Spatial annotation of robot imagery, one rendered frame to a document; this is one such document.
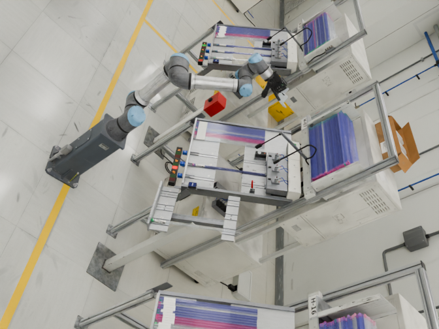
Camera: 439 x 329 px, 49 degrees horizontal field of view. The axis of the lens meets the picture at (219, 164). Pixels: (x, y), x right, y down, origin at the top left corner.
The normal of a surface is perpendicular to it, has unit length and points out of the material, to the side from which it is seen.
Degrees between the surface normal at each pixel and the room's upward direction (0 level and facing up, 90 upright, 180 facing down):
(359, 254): 90
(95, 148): 90
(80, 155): 90
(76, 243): 0
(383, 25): 90
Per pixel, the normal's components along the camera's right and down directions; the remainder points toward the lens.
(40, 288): 0.75, -0.42
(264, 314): 0.08, -0.71
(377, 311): -0.10, 0.69
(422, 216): -0.66, -0.59
